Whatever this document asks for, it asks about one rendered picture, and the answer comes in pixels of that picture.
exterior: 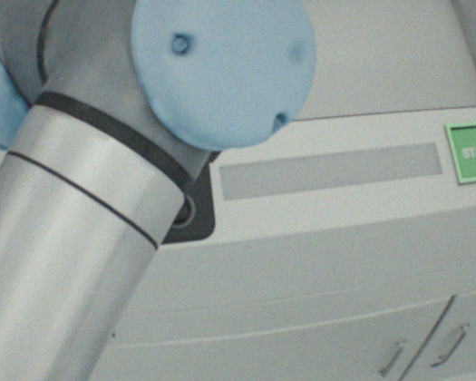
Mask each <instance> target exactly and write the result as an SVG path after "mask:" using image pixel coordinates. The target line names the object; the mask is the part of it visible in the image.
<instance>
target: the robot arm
mask: <svg viewBox="0 0 476 381"><path fill-rule="evenodd" d="M315 69H316V41H315V36H314V29H313V26H312V24H311V19H310V17H309V15H308V12H307V11H306V9H305V8H304V7H303V4H302V2H301V1H300V0H0V151H7V153H6V155H5V156H4V158H3V160H2V161H1V165H0V381H88V380H89V379H90V376H91V375H92V371H93V370H94V368H95V367H96V365H97V363H98V361H99V360H100V357H101V356H102V353H103V351H104V349H105V348H106V346H107V345H108V344H107V343H108V341H110V339H111V336H112V334H113V332H114V329H115V328H116V327H117V326H118V323H119V321H120V320H121V316H122V314H123V313H124V311H125V310H126V307H127V306H128V305H129V303H130V301H131V298H132V296H133V294H134V292H135V291H136V290H137V287H138V285H139V284H140V282H141V279H142V278H143V275H144V273H145V271H146V270H147V268H148V266H149V265H150V263H151V262H152V259H153V257H154V255H155V253H156V251H157V250H158V248H159V246H160V245H167V244H174V243H182V242H187V243H190V242H198V241H203V240H205V239H208V238H209V237H211V236H212V235H213V233H214V231H215V229H216V213H215V204H214V196H213V187H211V178H210V170H209V165H210V164H213V162H214V161H215V160H216V159H217V158H218V156H219V155H220V154H221V153H222V152H223V151H224V150H228V149H231V148H245V147H250V146H253V145H256V144H260V143H261V142H264V141H266V140H267V139H268V138H269V137H270V136H271V135H273V134H274V133H276V132H277V131H278V130H279V129H281V128H284V127H286V126H288V125H289V124H290V123H291V122H292V121H293V120H294V119H295V117H296V116H297V114H298V113H299V111H300V110H301V108H302V107H303V105H304V104H305V102H306V97H307V96H308V94H309V91H310V89H311V87H312V84H313V77H314V75H315Z"/></svg>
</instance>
